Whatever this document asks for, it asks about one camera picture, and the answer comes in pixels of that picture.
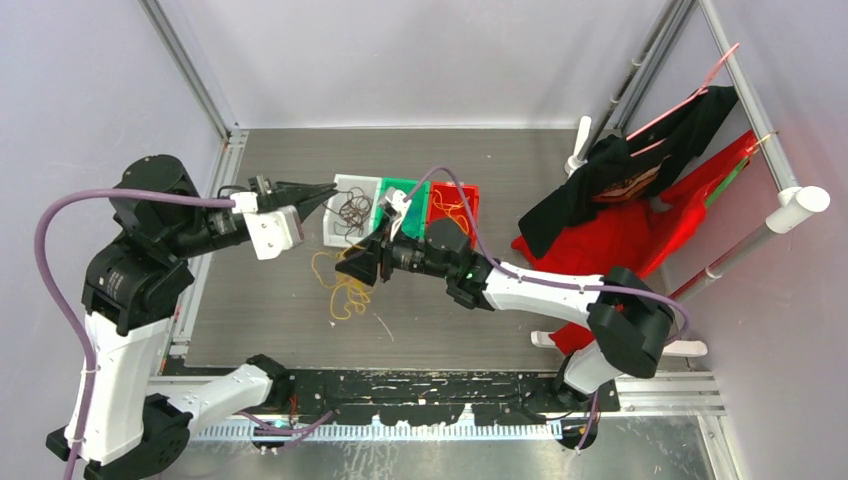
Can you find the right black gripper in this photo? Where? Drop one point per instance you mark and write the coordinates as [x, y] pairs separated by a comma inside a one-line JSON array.
[[363, 265]]

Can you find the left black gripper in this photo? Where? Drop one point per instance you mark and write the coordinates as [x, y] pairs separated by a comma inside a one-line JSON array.
[[281, 192]]

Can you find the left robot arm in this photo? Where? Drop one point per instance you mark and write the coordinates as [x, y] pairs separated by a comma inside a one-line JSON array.
[[119, 429]]

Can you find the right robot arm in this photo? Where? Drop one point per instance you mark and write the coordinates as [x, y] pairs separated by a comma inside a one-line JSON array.
[[628, 322]]

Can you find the white plastic bin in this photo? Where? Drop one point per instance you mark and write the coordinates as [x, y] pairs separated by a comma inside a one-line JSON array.
[[349, 215]]

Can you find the red plastic bin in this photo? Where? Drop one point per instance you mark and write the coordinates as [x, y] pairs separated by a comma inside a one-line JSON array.
[[445, 201]]

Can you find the red shirt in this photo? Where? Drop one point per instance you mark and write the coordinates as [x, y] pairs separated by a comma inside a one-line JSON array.
[[635, 235]]

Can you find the black shirt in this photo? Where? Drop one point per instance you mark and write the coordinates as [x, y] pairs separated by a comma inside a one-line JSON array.
[[621, 169]]

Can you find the white rack base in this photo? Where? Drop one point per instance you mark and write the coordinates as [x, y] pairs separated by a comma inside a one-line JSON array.
[[678, 348]]

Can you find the green hanger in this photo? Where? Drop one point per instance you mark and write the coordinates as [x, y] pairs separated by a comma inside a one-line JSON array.
[[744, 161]]

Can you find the pink hanger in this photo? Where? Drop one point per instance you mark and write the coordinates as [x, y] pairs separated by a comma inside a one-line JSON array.
[[701, 90]]

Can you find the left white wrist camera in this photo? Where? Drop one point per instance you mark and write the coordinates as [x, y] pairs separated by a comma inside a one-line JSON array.
[[274, 232]]

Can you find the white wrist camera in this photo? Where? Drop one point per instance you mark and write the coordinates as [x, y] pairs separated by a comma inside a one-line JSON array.
[[395, 205], [274, 232]]

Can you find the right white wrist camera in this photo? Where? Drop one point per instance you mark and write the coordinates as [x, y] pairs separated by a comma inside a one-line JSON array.
[[395, 205]]

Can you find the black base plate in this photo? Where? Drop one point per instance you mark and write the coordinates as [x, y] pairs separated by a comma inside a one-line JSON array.
[[424, 398]]

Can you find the white rack post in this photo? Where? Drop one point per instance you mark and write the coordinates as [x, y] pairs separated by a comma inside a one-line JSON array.
[[576, 159]]

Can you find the metal clothes rail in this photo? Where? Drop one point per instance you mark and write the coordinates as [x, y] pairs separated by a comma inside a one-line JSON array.
[[797, 203]]

